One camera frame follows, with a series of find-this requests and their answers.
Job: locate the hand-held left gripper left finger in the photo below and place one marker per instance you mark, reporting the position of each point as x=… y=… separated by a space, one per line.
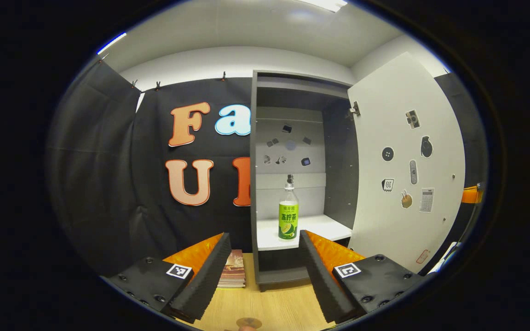
x=205 y=280

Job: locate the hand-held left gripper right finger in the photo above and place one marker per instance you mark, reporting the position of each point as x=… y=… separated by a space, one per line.
x=320 y=280

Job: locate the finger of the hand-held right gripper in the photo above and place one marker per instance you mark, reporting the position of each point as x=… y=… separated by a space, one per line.
x=471 y=195

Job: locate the round brown coaster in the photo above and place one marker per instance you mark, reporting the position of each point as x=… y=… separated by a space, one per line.
x=249 y=323

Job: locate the green label bottle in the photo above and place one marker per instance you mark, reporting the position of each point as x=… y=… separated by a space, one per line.
x=288 y=220

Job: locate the beige cabinet door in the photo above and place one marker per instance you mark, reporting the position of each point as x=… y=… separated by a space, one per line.
x=377 y=220

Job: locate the white cabinet shelf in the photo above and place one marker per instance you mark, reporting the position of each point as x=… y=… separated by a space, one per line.
x=292 y=227

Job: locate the metal door hinge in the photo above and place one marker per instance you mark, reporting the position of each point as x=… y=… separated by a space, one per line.
x=354 y=109

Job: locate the white edged book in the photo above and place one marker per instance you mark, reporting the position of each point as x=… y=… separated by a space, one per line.
x=233 y=278

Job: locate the brown cover book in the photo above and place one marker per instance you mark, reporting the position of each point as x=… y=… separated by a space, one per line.
x=235 y=259

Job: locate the black backdrop cloth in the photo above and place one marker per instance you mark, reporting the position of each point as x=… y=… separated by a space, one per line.
x=108 y=161

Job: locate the row of black cloth clips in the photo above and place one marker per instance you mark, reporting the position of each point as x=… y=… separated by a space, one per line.
x=157 y=85

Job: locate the ceiling light panel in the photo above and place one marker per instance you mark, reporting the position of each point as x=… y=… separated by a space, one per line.
x=111 y=42

